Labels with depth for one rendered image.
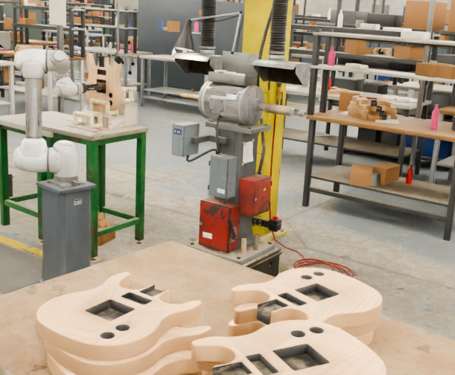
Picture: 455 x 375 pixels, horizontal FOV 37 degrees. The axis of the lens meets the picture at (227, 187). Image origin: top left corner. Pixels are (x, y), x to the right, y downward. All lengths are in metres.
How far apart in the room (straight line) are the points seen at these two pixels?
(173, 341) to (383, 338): 0.67
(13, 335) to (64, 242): 2.36
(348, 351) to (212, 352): 0.32
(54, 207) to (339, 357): 3.00
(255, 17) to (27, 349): 3.81
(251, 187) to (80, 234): 1.14
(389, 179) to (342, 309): 4.59
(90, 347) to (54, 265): 2.79
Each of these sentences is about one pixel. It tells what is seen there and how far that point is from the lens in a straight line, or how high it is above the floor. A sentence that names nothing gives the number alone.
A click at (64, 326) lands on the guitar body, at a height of 1.03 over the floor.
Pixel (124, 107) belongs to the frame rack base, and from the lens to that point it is 5.15.
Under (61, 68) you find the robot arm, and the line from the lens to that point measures 4.38.
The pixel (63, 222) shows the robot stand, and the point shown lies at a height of 0.48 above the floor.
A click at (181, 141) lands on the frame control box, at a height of 1.02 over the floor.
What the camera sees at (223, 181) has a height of 0.78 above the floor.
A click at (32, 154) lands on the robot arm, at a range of 4.37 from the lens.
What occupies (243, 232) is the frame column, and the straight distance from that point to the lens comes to 4.53.
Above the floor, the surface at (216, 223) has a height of 0.49.
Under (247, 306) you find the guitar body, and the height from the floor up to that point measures 0.99.
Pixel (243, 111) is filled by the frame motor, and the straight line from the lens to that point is 4.24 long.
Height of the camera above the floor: 1.86
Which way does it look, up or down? 15 degrees down
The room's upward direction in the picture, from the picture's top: 3 degrees clockwise
